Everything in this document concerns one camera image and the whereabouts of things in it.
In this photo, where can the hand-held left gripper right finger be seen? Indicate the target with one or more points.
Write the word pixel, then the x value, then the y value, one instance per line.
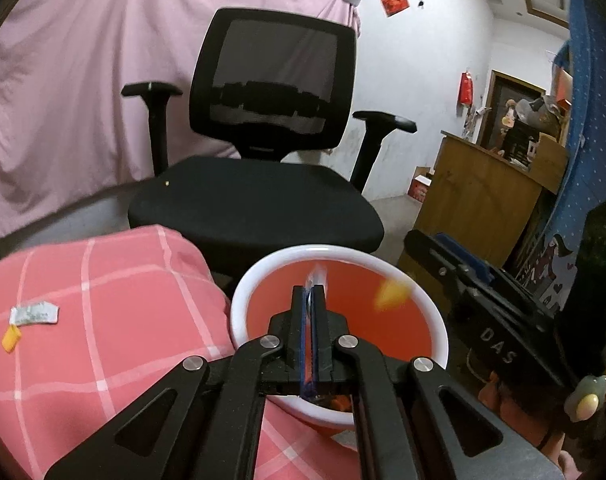
pixel 320 320

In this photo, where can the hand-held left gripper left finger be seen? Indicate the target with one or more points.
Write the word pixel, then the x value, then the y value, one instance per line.
pixel 298 320

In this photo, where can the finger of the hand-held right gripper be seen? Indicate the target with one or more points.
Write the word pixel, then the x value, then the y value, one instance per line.
pixel 465 257
pixel 433 257

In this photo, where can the shiny silver wrapper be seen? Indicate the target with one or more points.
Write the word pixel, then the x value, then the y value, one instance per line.
pixel 317 276

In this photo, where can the orange basin with white rim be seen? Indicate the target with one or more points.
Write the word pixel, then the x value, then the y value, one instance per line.
pixel 368 310

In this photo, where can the yellow candy piece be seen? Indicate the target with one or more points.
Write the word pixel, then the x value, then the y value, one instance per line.
pixel 392 295

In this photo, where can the white printed sachet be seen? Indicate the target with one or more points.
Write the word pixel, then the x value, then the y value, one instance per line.
pixel 33 314

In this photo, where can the small orange wrapper scrap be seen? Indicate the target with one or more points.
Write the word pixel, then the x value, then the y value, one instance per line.
pixel 11 338

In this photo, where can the wooden cabinet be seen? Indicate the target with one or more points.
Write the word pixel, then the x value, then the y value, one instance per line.
pixel 473 195

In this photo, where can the red and white cardboard box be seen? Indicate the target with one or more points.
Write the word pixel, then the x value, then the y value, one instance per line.
pixel 420 185

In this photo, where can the yellow egg-shaped charm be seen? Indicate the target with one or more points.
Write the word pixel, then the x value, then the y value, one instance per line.
pixel 590 395

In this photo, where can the black mesh office chair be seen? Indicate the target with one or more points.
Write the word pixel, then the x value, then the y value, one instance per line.
pixel 253 200

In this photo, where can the black box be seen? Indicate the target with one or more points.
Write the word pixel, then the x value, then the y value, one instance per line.
pixel 523 142

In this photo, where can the red hanging decoration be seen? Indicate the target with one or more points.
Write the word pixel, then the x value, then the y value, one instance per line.
pixel 466 87

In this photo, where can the dark framed picture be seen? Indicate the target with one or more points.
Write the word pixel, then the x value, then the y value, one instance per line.
pixel 498 90

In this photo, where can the pink checked blanket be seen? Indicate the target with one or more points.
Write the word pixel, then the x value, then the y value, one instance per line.
pixel 108 360

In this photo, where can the blue polka dot cloth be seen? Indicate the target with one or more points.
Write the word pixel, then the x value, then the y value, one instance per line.
pixel 593 110

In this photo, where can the pink hanging sheet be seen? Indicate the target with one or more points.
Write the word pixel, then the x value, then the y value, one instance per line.
pixel 83 85

